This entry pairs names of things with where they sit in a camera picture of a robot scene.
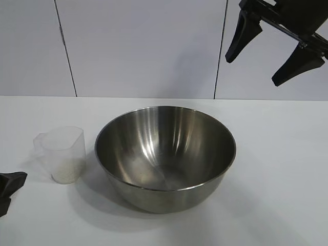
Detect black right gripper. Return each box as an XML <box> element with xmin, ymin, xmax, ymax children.
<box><xmin>224</xmin><ymin>0</ymin><xmax>328</xmax><ymax>88</ymax></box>

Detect stainless steel mixing bowl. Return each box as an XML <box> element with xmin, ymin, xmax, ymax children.
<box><xmin>94</xmin><ymin>105</ymin><xmax>237</xmax><ymax>214</ymax></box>

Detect translucent plastic measuring cup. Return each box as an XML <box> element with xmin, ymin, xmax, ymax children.
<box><xmin>33</xmin><ymin>128</ymin><xmax>86</xmax><ymax>185</ymax></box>

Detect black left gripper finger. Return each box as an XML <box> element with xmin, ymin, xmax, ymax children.
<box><xmin>0</xmin><ymin>171</ymin><xmax>28</xmax><ymax>199</ymax></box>
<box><xmin>0</xmin><ymin>197</ymin><xmax>12</xmax><ymax>218</ymax></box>

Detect white rice grains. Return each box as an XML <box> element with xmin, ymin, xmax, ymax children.
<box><xmin>50</xmin><ymin>158</ymin><xmax>86</xmax><ymax>184</ymax></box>

